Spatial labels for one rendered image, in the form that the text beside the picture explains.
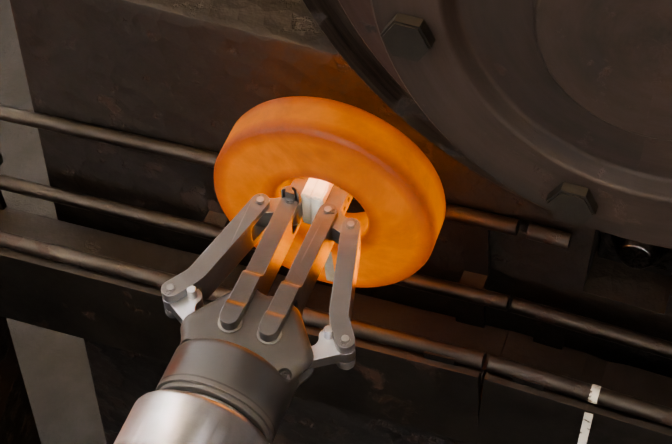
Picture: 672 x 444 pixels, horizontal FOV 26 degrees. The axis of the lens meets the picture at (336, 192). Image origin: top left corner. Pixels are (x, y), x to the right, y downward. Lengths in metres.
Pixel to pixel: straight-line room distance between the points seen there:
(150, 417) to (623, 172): 0.29
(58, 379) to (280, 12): 0.97
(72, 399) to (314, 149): 1.01
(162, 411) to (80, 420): 1.05
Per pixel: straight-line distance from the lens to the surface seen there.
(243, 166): 0.96
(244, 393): 0.83
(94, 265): 1.11
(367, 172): 0.92
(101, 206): 1.16
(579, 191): 0.73
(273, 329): 0.87
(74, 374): 1.90
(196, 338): 0.86
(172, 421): 0.81
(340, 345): 0.87
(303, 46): 0.99
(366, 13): 0.79
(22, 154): 2.16
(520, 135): 0.72
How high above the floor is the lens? 1.54
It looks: 48 degrees down
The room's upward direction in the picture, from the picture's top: straight up
